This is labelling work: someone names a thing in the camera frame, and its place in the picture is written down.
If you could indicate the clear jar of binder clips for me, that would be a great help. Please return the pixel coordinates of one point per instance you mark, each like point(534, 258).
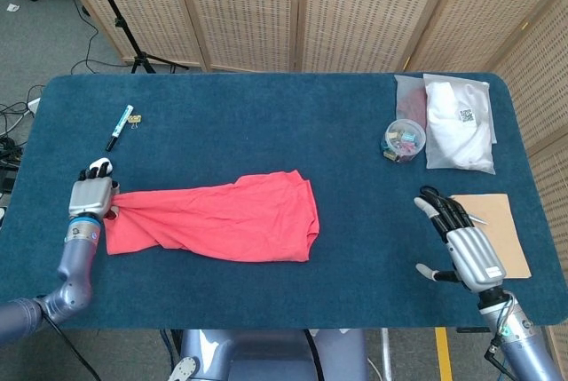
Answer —
point(403, 141)

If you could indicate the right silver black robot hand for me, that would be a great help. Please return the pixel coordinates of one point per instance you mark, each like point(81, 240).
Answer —
point(475, 256)

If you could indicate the gold binder clip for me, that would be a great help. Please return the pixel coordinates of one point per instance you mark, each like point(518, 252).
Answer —
point(135, 121)

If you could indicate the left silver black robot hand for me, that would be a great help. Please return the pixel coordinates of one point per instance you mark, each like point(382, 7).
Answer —
point(91, 194)

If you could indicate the blue-grey robot torso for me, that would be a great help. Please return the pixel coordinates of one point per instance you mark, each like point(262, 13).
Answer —
point(266, 356)

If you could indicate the woven wooden folding screen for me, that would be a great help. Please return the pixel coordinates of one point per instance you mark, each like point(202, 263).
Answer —
point(248, 8)

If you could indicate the white power strip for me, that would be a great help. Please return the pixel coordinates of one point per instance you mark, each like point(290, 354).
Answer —
point(33, 105)

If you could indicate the white marker pen black cap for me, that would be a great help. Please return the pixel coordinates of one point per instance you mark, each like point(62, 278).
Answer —
point(119, 128)

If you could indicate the kraft spiral notebook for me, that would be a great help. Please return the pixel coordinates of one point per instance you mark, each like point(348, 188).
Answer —
point(501, 221)

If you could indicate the coral red t-shirt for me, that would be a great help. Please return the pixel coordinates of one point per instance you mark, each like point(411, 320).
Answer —
point(222, 221)

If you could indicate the frosted bag with red garment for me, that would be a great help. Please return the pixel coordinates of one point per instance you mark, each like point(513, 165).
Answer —
point(410, 99)

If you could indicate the yellow floor tape strip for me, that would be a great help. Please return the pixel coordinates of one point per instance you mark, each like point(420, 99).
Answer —
point(443, 354)

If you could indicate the white paper scrap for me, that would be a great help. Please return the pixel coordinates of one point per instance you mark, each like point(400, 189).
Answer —
point(12, 7)

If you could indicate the blue carpet table mat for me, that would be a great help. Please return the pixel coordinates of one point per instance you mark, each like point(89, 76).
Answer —
point(248, 105)

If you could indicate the black tripod stand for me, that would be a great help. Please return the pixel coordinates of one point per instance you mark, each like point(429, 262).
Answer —
point(128, 34)

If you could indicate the white earbuds case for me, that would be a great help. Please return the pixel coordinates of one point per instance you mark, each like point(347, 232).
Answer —
point(101, 161)

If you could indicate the white garment in plastic bag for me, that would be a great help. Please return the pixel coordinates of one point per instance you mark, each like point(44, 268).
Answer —
point(457, 132)

